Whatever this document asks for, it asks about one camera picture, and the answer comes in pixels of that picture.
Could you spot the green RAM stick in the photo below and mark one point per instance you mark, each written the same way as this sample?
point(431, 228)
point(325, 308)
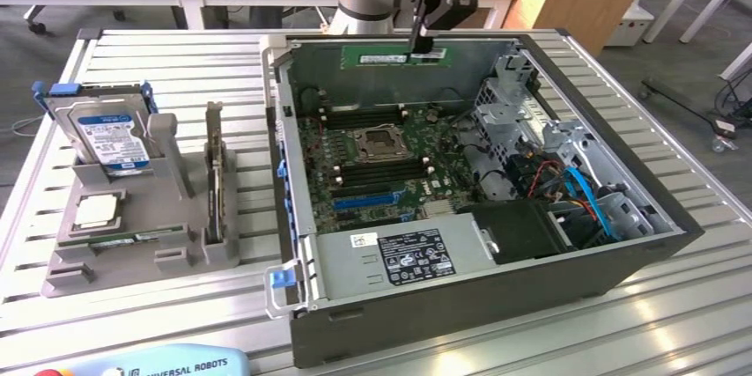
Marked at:
point(118, 241)
point(377, 58)

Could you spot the black RAM slot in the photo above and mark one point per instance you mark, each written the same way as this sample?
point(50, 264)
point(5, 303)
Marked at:
point(385, 175)
point(363, 120)
point(383, 169)
point(386, 181)
point(362, 108)
point(362, 114)
point(382, 164)
point(341, 126)

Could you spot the silver perforated drive cage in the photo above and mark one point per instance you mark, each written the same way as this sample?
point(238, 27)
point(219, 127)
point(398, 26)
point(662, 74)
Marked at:
point(506, 98)

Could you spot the metal CPU socket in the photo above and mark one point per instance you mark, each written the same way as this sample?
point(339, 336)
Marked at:
point(377, 142)

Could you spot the green motherboard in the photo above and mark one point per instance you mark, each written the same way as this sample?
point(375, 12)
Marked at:
point(435, 164)

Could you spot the white device with red button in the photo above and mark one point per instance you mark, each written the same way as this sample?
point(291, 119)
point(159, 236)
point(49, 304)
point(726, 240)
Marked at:
point(631, 26)

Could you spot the long blue expansion slot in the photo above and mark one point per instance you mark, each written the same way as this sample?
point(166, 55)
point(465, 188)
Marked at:
point(367, 203)

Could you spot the small silver heatsink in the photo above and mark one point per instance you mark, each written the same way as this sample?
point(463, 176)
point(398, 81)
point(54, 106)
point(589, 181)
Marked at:
point(441, 209)

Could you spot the short blue expansion slot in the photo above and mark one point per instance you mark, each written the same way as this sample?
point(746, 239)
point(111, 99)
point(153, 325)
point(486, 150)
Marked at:
point(413, 217)

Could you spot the black wheeled stand base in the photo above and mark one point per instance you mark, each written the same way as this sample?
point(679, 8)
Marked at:
point(675, 96)

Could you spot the silver disk bay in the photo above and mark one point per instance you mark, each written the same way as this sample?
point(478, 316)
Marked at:
point(617, 204)

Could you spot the grey power supply unit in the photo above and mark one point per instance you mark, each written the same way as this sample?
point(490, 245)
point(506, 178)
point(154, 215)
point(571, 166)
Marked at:
point(365, 270)

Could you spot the hard disk in blue caddy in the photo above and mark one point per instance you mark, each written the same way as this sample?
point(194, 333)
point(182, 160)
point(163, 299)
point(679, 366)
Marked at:
point(101, 129)

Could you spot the blue case latch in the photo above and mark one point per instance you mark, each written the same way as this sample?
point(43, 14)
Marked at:
point(281, 279)

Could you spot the grey parts rack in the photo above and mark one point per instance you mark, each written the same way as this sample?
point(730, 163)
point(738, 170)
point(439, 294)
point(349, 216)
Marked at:
point(194, 257)

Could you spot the black open PC case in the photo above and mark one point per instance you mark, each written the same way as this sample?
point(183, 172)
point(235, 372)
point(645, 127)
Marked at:
point(470, 319)

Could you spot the silver CPU chip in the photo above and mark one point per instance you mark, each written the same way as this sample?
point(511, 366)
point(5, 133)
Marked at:
point(99, 211)

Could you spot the blue teach pendant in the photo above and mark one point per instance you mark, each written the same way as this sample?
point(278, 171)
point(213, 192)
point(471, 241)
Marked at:
point(147, 363)

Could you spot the graphics card with metal bracket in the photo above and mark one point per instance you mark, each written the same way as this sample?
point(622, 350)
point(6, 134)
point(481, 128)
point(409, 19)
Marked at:
point(215, 173)

